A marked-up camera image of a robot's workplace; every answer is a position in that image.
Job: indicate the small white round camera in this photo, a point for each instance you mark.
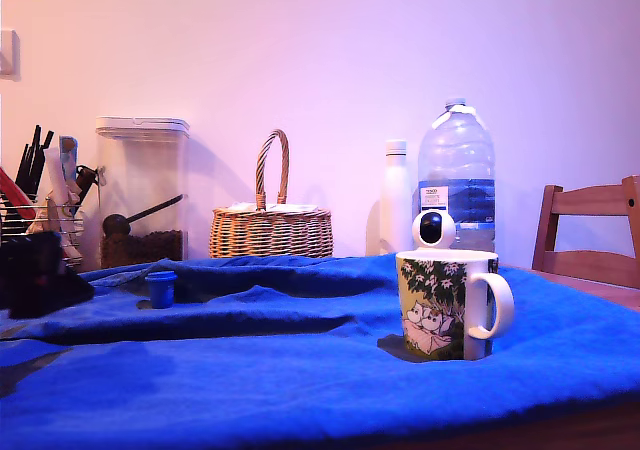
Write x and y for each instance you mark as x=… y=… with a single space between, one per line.
x=434 y=227

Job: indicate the large clear water bottle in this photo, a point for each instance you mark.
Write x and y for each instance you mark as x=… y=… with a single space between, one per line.
x=457 y=155

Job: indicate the white illustrated mug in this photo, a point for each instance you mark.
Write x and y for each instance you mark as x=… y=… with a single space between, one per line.
x=435 y=310

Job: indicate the black scoop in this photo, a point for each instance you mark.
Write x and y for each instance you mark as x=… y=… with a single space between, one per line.
x=116 y=225

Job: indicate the white paper roll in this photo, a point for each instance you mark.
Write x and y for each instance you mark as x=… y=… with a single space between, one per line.
x=56 y=175

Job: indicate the wicker basket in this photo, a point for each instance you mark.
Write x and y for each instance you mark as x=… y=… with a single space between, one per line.
x=270 y=235

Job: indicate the white box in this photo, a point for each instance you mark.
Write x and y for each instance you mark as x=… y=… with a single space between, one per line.
x=297 y=207
x=245 y=207

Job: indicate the red utensil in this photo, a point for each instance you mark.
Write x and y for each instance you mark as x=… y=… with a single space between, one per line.
x=15 y=192

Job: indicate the dark brown tool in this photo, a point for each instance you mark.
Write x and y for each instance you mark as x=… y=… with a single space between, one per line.
x=87 y=180

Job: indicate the wooden chair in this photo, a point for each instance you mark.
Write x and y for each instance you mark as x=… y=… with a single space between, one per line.
x=585 y=262

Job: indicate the clear container white lid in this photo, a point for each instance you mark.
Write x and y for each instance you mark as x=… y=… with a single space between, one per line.
x=145 y=170

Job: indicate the blue coffee capsule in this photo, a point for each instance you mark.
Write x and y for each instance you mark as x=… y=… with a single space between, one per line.
x=161 y=292

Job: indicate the white insulated bottle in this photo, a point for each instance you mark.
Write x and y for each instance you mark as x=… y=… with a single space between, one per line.
x=397 y=200

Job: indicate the brown coffee beans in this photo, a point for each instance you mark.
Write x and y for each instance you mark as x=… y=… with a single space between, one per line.
x=150 y=250

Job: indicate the blue cloth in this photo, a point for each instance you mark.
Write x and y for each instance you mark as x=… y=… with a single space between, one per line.
x=250 y=380

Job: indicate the blue packet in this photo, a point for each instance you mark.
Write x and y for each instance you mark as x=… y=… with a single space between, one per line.
x=69 y=152

